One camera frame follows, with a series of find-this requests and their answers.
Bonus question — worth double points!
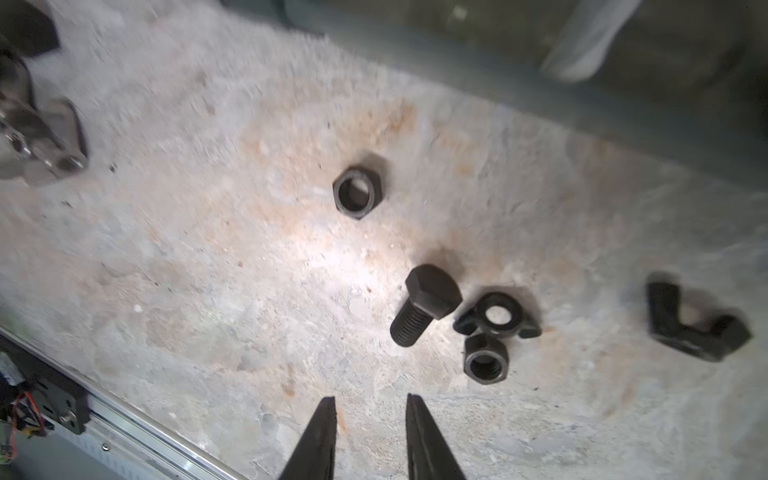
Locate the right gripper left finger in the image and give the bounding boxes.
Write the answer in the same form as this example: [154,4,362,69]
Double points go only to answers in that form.
[278,397,338,480]

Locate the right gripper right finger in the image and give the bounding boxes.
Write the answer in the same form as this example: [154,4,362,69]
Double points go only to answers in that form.
[405,394,466,480]

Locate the black hex bolt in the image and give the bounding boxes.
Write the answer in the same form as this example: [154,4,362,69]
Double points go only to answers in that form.
[390,264,463,348]

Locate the black wing nut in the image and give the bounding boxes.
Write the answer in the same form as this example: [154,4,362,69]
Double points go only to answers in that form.
[453,292,543,339]
[645,280,753,363]

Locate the grey compartment organizer box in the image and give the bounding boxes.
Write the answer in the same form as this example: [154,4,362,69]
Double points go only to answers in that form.
[229,1,767,191]

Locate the silver nuts pile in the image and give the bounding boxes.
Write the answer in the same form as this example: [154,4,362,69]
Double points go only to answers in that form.
[1,41,89,186]

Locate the small black hex nut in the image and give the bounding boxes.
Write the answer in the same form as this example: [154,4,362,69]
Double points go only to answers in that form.
[463,334,509,385]

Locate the aluminium rail frame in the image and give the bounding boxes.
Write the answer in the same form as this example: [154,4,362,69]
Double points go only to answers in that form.
[1,328,243,479]

